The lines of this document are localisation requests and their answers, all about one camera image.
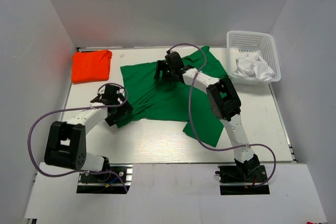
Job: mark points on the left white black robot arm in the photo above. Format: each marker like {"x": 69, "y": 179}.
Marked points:
{"x": 66, "y": 145}

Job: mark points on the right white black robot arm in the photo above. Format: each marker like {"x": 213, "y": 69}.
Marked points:
{"x": 224, "y": 102}

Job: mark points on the white perforated plastic basket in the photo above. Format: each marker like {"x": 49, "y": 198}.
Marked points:
{"x": 253, "y": 43}

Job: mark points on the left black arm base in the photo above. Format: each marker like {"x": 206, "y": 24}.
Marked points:
{"x": 106, "y": 184}

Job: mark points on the green polo shirt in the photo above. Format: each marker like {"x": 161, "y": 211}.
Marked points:
{"x": 164, "y": 101}

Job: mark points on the folded orange t shirt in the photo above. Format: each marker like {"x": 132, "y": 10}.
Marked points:
{"x": 91, "y": 66}

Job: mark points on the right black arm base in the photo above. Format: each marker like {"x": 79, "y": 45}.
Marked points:
{"x": 232, "y": 183}

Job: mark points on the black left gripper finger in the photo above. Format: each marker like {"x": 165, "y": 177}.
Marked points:
{"x": 125, "y": 108}
{"x": 112, "y": 117}

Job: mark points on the crumpled white t shirt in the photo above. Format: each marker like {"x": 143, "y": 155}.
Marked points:
{"x": 253, "y": 66}

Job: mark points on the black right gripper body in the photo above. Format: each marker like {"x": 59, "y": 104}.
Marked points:
{"x": 169, "y": 73}

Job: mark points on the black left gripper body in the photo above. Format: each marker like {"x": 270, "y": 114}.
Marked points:
{"x": 116, "y": 103}

